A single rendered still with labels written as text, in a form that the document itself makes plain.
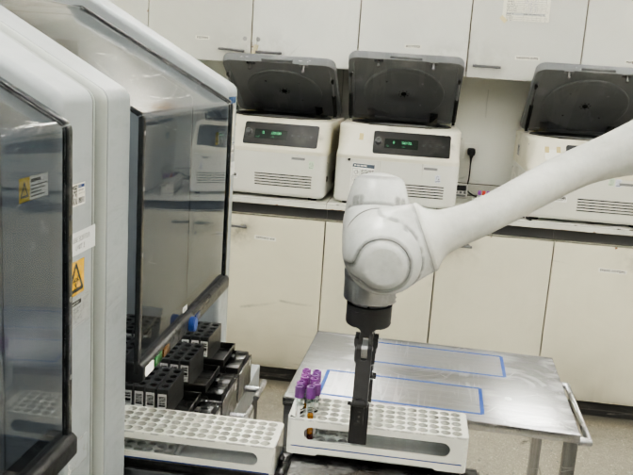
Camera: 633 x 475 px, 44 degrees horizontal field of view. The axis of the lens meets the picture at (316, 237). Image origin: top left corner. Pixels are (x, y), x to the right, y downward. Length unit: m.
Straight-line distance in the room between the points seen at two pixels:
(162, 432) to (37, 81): 0.65
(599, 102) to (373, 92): 1.06
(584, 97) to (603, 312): 1.00
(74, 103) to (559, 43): 3.06
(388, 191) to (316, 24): 2.69
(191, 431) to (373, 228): 0.55
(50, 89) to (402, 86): 2.96
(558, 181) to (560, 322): 2.56
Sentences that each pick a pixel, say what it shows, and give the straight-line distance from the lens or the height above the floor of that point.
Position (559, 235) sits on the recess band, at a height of 0.84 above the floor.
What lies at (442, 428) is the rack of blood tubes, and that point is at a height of 0.92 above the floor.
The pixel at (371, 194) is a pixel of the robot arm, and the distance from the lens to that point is 1.22.
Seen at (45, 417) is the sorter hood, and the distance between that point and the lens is 1.05.
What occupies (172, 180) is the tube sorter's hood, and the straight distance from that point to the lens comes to 1.43.
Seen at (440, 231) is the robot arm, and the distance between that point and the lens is 1.11.
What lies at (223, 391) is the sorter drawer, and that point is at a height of 0.82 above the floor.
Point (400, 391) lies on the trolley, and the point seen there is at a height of 0.82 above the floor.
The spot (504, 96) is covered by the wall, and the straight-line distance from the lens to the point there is 4.20.
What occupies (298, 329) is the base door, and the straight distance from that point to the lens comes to 3.77.
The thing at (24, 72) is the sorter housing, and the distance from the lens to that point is 1.05.
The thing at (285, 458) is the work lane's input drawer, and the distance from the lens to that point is 1.44.
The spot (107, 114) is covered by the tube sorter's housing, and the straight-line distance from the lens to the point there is 1.17.
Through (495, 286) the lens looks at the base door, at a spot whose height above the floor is 0.58.
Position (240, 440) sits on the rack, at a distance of 1.40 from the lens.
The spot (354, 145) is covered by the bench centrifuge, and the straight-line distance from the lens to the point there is 3.60.
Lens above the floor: 1.48
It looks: 12 degrees down
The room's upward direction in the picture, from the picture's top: 4 degrees clockwise
